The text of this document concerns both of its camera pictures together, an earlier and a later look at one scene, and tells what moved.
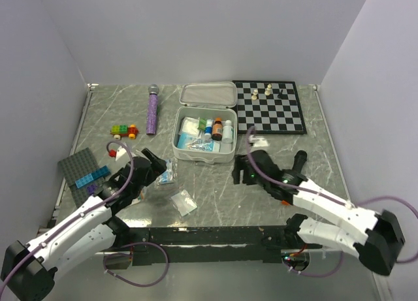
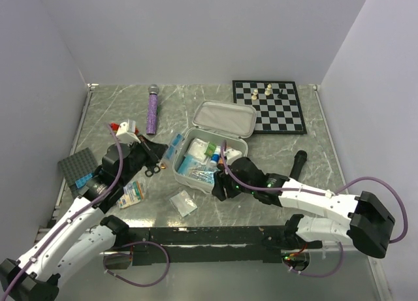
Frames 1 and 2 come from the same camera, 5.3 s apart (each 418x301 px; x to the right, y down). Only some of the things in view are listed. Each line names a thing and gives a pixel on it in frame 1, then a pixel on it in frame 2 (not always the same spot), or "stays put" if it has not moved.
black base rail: [211, 245] stays put
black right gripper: [241, 164] -> [221, 180]
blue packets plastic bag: [170, 175] -> [175, 145]
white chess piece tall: [268, 91] stays put
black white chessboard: [270, 107] stays put
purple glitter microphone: [152, 110] stays put
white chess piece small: [254, 96] stays put
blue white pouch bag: [189, 141] -> [192, 167]
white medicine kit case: [204, 128] -> [219, 134]
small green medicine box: [202, 124] -> [210, 149]
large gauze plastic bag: [191, 125] -> [197, 149]
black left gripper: [157, 167] -> [153, 149]
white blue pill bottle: [208, 128] -> [215, 157]
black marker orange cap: [299, 160] stays put
